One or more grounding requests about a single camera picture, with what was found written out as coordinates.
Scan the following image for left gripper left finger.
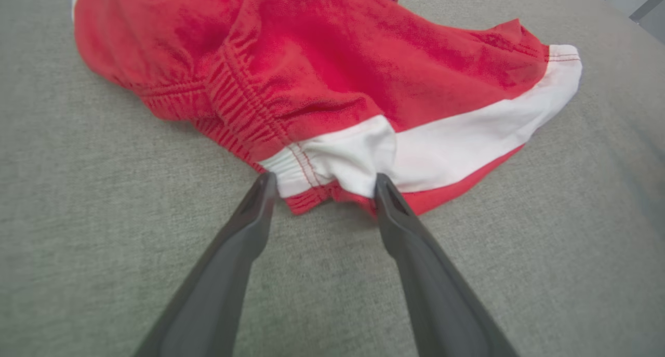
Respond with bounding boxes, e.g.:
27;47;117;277
132;171;278;357

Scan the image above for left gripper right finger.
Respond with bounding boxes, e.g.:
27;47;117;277
374;173;520;357

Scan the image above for red shorts with white stripe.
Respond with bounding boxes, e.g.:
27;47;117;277
71;0;583;217

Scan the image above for grey fabric sofa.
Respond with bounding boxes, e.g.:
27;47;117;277
0;0;665;357

